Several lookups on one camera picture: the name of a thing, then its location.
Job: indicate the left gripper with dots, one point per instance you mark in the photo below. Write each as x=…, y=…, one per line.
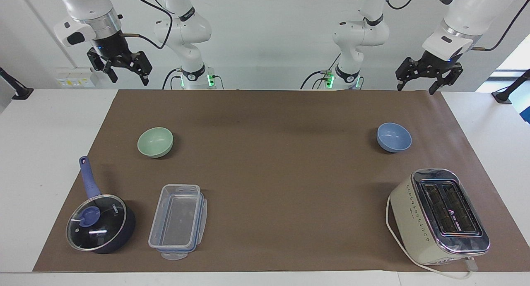
x=439, y=63

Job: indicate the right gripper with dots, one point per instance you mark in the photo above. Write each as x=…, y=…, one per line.
x=108, y=46

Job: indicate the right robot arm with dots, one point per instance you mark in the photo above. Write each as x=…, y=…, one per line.
x=188, y=27

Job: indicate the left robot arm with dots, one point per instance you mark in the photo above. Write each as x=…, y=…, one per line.
x=472, y=13

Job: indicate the blue bowl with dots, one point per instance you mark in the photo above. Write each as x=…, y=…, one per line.
x=394, y=138

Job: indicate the green bowl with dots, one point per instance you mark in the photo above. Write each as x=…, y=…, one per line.
x=155, y=143

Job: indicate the black stand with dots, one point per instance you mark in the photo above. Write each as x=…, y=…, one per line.
x=507, y=93
x=18, y=91

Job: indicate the blue saucepan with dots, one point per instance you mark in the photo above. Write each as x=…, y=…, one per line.
x=90, y=182

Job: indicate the cream and chrome toaster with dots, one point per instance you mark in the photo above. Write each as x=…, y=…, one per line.
x=418, y=224

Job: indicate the glass lid with blue knob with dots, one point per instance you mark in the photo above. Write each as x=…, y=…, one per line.
x=97, y=224

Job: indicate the clear plastic container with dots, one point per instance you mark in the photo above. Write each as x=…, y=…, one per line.
x=178, y=219

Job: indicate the white wall socket panel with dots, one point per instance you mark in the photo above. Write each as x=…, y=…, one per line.
x=74, y=78

